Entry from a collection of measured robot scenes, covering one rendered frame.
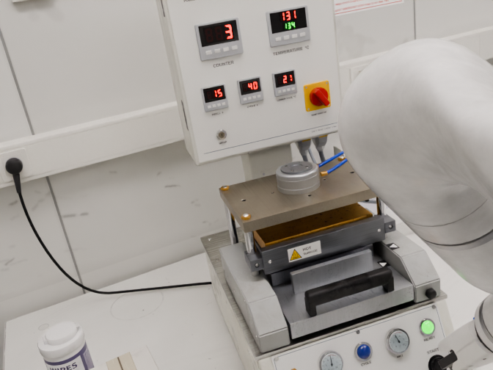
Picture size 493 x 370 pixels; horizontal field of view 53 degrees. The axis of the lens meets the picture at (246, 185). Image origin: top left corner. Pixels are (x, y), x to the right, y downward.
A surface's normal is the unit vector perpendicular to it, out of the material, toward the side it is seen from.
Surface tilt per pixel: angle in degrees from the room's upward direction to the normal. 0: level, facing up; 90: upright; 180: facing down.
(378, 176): 121
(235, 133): 90
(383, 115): 90
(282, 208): 0
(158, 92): 90
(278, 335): 90
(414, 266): 41
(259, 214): 0
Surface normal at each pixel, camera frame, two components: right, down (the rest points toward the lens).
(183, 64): 0.27, 0.32
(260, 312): 0.06, -0.49
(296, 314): -0.15, -0.92
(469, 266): -0.22, 0.88
